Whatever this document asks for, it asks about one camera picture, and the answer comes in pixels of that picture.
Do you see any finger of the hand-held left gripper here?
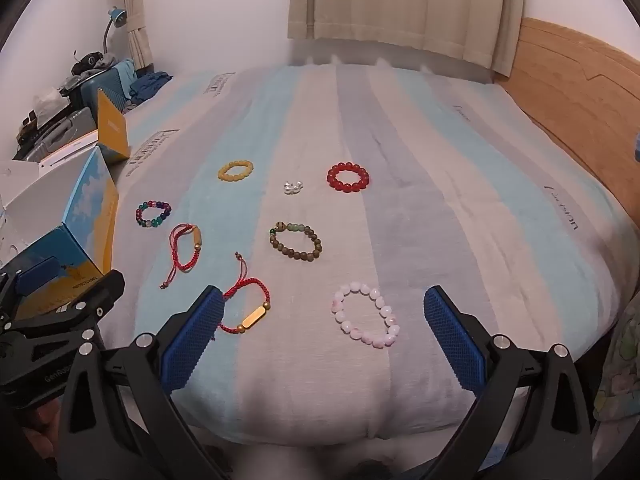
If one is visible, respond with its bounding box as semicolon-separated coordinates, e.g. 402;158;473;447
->
0;255;60;321
0;269;126;346

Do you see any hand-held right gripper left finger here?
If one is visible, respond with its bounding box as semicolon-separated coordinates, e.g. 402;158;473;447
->
57;285;236;480

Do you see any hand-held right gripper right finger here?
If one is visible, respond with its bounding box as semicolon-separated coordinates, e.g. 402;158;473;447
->
422;285;596;480

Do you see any red cord bracelet gold bar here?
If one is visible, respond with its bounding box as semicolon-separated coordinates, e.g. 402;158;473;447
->
218;252;272;335

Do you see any person's left hand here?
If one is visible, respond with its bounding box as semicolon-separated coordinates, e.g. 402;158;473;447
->
17;400;63;463

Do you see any blue and yellow open box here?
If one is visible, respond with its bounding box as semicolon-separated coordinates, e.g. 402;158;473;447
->
0;147;121;321

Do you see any grey suitcase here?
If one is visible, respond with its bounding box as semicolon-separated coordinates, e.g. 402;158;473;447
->
14;106;99;162

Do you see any white box with yellow lid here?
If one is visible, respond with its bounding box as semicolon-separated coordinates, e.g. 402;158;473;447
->
37;89;132;177

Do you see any printed cloth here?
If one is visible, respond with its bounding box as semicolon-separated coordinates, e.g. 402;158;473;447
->
592;290;640;422

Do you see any teal suitcase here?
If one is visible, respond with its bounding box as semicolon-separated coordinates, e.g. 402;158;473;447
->
65;59;139;112

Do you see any blue clothes pile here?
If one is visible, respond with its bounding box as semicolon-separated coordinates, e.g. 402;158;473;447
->
129;71;174;104

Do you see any dark cloth pile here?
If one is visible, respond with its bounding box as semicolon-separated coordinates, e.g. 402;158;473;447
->
70;50;119;79

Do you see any striped blanket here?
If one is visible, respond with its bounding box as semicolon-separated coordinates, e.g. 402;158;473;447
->
107;62;628;447

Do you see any beige curtain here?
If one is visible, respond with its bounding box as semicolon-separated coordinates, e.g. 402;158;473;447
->
112;0;154;69
287;0;524;79

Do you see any blue desk lamp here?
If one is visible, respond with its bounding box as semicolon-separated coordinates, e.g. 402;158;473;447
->
102;6;129;61

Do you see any wooden headboard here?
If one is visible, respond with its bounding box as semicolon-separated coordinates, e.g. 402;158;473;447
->
492;16;640;221

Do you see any multicolour bead bracelet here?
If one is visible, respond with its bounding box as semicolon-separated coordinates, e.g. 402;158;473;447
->
135;200;172;228

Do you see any red cord bracelet wooden bead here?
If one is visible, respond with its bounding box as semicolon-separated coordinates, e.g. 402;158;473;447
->
159;223;204;291

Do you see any pink bead bracelet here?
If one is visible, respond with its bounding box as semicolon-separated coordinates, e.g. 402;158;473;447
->
331;281;402;348

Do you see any brown and green bead bracelet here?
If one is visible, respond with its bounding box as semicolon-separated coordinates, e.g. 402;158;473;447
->
269;220;323;260

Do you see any yellow bead bracelet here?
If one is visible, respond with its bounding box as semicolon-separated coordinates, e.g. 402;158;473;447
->
217;159;255;182

